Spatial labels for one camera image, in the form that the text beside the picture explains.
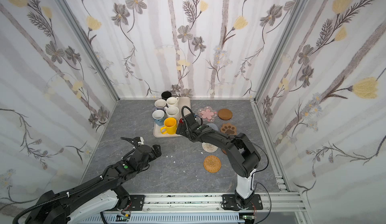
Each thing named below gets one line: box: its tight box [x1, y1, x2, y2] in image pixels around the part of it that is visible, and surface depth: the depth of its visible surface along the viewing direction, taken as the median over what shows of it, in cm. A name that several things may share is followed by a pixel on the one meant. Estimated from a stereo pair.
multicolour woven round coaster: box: [202, 141, 219, 153], surface depth 95 cm
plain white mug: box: [166, 96, 180, 107], surface depth 110 cm
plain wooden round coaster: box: [217, 108, 233, 121], surface depth 114 cm
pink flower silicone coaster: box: [197, 105, 218, 123], surface depth 113 cm
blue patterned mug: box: [151, 109, 165, 127], surface depth 100 cm
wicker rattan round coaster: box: [203, 154, 222, 174], surface depth 89 cm
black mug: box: [161, 90, 172, 101], surface depth 113 cm
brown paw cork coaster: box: [220, 122, 238, 136], surface depth 106 cm
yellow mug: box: [160, 117, 178, 135], surface depth 98 cm
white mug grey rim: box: [154, 98, 167, 110], surface depth 110 cm
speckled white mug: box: [163, 105, 180, 117], surface depth 106 cm
